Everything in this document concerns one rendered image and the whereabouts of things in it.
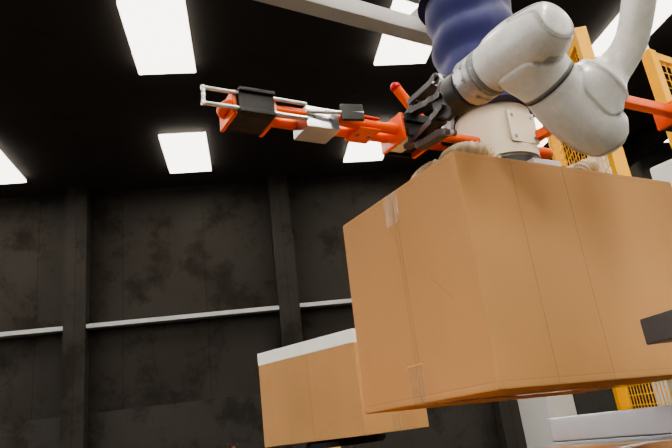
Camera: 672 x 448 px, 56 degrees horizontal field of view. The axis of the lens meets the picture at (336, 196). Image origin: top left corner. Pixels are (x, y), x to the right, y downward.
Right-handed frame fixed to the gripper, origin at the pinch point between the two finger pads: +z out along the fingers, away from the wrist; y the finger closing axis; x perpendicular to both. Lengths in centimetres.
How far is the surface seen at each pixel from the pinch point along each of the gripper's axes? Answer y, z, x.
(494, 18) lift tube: -27.6, -10.8, 23.4
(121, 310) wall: -151, 854, 146
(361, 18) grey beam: -191, 180, 137
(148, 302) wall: -159, 839, 181
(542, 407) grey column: 56, 97, 130
